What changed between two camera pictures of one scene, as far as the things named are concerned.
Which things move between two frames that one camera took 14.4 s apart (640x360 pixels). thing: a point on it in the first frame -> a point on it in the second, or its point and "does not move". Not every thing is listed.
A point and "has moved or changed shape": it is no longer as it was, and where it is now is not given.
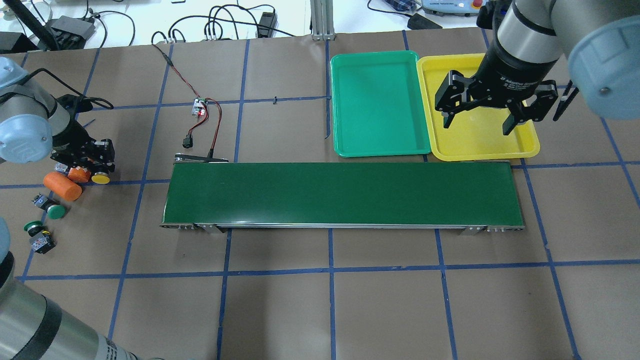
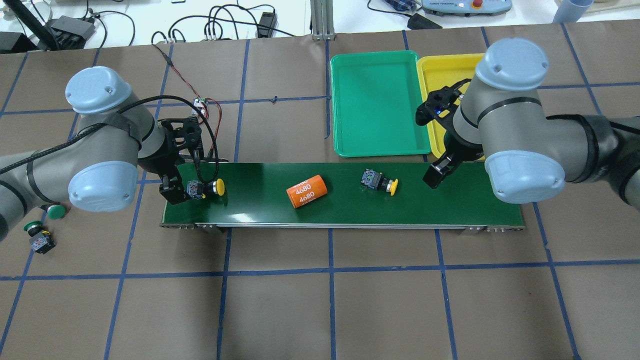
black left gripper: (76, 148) -> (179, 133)
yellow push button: (101, 178) has moved or changed shape
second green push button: (41, 238) does not move
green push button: (54, 209) does not move
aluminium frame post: (322, 26) does not move
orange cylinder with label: (79, 174) has moved or changed shape
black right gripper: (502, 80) -> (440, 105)
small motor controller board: (199, 107) does not move
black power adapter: (418, 22) does not move
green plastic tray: (379, 106) does not move
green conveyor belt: (468, 198) does not move
